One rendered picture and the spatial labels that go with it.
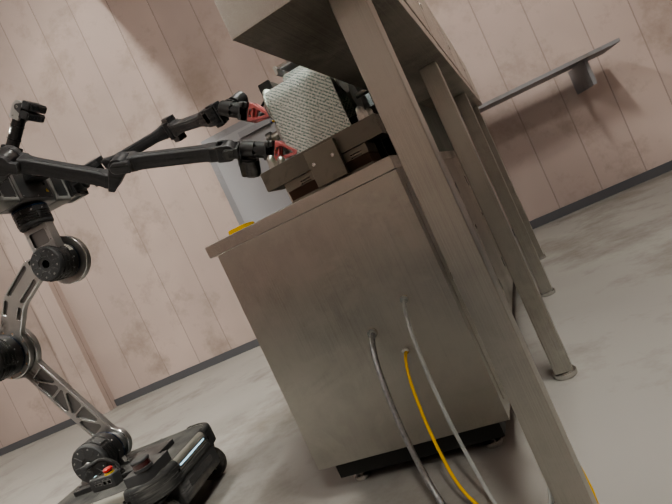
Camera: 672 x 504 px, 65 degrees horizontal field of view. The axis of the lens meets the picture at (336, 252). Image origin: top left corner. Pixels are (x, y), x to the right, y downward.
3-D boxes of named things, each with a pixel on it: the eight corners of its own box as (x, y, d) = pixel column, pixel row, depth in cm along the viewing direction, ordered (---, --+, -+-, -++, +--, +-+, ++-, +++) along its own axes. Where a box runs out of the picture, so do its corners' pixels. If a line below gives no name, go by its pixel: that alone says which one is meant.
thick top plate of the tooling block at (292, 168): (288, 188, 177) (281, 172, 176) (394, 133, 162) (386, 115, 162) (268, 192, 162) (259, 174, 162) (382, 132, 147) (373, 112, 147)
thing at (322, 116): (298, 169, 179) (275, 119, 178) (357, 138, 170) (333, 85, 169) (297, 169, 178) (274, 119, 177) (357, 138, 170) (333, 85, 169)
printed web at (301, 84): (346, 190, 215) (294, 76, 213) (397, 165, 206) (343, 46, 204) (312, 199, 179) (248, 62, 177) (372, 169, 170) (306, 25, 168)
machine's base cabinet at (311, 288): (438, 293, 403) (391, 191, 399) (520, 262, 379) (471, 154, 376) (329, 499, 169) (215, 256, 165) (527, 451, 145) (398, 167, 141)
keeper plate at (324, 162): (321, 187, 156) (305, 153, 155) (349, 172, 152) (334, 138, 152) (318, 188, 154) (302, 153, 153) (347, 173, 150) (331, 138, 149)
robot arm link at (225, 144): (106, 162, 177) (116, 150, 186) (112, 178, 180) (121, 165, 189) (232, 147, 176) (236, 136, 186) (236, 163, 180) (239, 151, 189)
